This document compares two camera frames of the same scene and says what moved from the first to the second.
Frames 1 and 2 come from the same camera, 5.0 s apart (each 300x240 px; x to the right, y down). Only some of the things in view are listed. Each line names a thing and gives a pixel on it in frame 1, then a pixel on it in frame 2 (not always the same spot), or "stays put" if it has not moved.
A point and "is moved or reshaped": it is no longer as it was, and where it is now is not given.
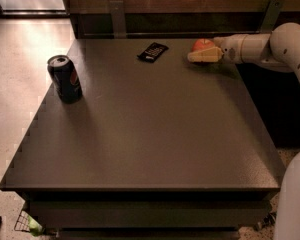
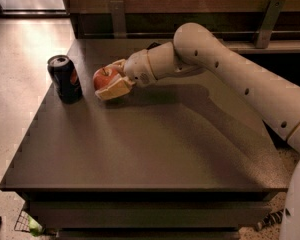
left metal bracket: x=118 y=19 stays put
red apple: x=202 y=44 is moved or reshaped
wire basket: x=22 y=223 stays put
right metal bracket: x=271 y=14 stays put
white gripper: x=230 y=51 -> x=136 y=67
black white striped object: x=267 y=222 stays put
